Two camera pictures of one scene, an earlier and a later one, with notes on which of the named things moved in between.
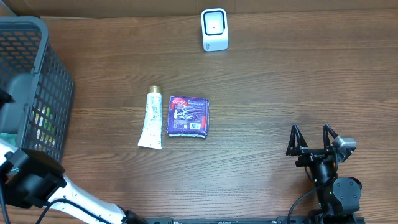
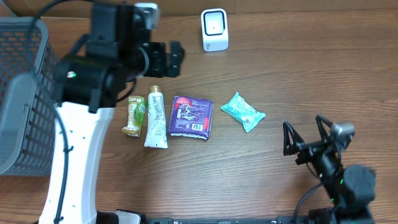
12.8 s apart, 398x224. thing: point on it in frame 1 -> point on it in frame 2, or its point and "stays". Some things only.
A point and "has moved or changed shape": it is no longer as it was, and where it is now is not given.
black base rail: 272,219 stays
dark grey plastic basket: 40,84 stays
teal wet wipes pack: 10,138 -> 237,108
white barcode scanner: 215,29 stays
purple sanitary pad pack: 188,116 stays
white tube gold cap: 151,136 has moved or changed shape
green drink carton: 45,124 -> 137,106
